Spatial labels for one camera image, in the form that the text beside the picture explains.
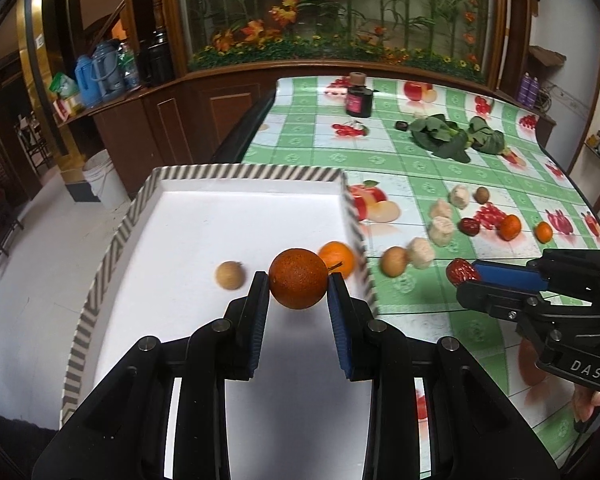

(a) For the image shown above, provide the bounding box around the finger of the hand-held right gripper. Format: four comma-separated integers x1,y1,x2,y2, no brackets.
472,259,551,294
455,280,551,322

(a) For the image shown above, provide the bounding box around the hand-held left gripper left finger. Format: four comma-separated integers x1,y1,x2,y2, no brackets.
35,272,272,480

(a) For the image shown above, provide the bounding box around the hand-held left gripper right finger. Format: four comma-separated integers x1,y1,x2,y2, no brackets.
327,272,561,480

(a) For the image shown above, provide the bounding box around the tan longan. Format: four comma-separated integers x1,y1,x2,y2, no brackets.
215,260,246,291
380,246,410,278

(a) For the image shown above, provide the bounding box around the dark orange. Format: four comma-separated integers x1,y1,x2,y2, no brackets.
268,247,329,311

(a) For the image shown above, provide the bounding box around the white tray with striped rim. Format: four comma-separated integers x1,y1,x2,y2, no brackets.
60,162,381,480

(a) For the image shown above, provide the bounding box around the person's right hand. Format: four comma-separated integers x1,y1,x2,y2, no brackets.
571,387,600,423

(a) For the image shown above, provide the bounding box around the green leafy vegetable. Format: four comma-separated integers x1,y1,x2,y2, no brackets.
410,114,473,163
467,116,507,156

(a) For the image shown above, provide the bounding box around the green checked fruit-print tablecloth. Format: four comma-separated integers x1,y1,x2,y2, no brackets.
240,75,600,480

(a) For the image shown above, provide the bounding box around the white plastic bucket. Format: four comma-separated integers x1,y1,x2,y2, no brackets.
82,149,131,208

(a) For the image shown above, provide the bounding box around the brown wooden cabinet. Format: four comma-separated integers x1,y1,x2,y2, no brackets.
55,67,277,201

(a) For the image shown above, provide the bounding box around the black bottle with pink label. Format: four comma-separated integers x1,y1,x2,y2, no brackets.
345,86,375,119

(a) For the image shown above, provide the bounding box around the black jug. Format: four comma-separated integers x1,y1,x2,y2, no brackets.
145,30,176,86

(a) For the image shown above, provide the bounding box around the green plastic bottle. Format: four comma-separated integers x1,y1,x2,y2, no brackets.
117,42,141,88

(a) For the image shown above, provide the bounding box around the yellow and red packet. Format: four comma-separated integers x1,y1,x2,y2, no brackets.
52,97,86,121

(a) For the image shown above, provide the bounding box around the dark wooden chair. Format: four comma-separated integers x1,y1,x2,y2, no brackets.
15,115,53,171

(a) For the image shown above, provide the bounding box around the blue thermos jug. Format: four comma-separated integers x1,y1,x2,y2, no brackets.
75,54,98,108

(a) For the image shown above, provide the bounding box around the green packet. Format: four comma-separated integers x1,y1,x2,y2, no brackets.
50,72,81,101

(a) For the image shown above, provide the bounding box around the glass case with artificial flowers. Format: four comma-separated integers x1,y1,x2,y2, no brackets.
160,0,511,86

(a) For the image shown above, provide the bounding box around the black cable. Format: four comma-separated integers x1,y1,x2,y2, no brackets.
562,407,600,471

